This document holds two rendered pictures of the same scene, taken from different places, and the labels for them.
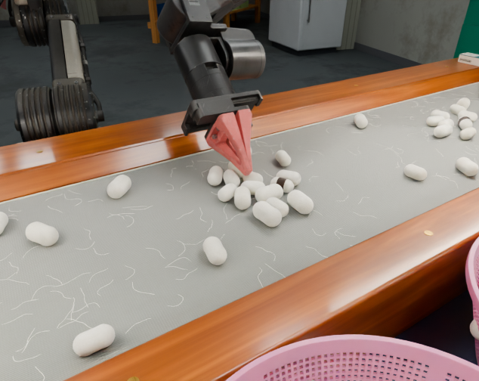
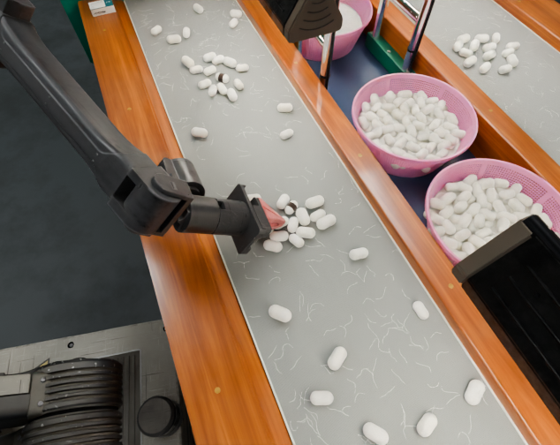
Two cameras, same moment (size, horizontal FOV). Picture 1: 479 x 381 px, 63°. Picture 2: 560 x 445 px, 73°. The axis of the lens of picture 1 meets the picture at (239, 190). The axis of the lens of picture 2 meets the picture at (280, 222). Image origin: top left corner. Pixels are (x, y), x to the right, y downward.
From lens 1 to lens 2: 0.62 m
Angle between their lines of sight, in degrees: 59
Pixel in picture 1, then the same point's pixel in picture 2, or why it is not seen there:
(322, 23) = not seen: outside the picture
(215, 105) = (261, 217)
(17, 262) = (357, 371)
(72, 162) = (243, 354)
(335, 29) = not seen: outside the picture
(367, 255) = (375, 184)
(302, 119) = not seen: hidden behind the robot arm
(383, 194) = (303, 158)
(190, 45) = (200, 211)
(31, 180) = (261, 388)
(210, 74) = (230, 208)
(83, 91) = (79, 365)
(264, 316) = (415, 235)
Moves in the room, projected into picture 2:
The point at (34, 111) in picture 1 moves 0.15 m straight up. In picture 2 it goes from (98, 429) to (36, 424)
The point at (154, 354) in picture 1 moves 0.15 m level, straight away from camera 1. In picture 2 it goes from (437, 278) to (350, 293)
